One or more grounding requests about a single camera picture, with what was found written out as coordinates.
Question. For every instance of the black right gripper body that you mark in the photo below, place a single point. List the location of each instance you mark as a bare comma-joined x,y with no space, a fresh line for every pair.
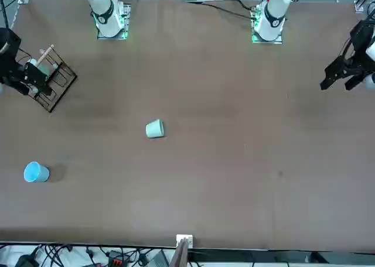
10,49

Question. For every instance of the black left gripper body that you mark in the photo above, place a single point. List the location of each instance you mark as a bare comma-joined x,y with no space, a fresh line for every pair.
360,34

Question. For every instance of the blue plastic cup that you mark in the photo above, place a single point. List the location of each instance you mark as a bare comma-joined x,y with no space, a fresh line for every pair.
35,173

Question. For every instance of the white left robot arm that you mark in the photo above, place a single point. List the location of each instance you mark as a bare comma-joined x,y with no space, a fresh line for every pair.
274,12

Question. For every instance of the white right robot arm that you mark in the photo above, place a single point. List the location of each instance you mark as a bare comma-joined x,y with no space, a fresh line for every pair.
107,12

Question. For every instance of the black power adapter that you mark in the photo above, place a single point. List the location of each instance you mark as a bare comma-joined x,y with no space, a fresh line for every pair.
26,261

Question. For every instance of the red black connector block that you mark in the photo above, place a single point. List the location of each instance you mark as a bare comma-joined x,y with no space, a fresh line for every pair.
115,258

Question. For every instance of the dark ribbed power brick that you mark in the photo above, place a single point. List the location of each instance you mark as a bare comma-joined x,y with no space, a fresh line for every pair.
158,259

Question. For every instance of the white post bracket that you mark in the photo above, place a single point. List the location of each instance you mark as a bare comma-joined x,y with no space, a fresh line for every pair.
184,238

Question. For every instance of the aluminium camera post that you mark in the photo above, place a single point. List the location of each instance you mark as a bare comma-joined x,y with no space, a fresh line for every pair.
179,255

